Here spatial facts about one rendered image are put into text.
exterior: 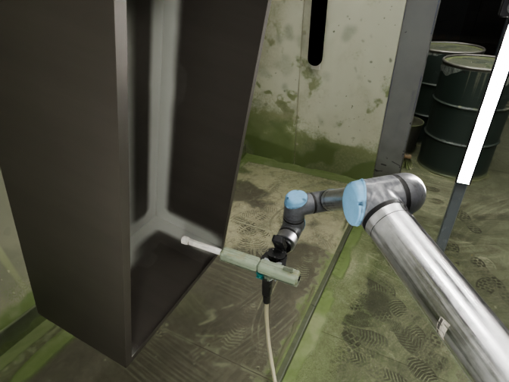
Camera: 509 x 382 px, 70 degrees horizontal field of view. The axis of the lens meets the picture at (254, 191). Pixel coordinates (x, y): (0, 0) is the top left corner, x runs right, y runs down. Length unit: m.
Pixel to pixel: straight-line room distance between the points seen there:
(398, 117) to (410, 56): 0.40
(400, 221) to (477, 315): 0.24
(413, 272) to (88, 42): 0.74
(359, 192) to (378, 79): 1.83
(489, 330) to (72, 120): 0.84
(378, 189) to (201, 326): 1.16
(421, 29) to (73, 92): 2.23
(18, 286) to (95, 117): 1.38
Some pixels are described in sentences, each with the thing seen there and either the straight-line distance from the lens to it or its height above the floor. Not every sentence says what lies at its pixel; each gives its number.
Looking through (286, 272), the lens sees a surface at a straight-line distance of 1.32.
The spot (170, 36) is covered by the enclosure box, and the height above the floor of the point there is 1.29.
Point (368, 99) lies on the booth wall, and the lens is 2.75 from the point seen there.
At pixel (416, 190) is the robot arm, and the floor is 0.98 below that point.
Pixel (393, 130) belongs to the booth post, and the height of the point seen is 0.50.
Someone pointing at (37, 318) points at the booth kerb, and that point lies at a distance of 2.03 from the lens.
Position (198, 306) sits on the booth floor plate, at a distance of 1.91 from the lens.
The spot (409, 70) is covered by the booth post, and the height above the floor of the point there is 0.92.
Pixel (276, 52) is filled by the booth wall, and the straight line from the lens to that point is 2.89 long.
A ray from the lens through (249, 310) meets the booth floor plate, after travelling 1.88.
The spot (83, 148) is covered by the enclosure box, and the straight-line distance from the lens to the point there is 0.76.
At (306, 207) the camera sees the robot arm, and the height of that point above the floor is 0.64.
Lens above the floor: 1.46
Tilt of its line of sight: 31 degrees down
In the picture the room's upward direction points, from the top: straight up
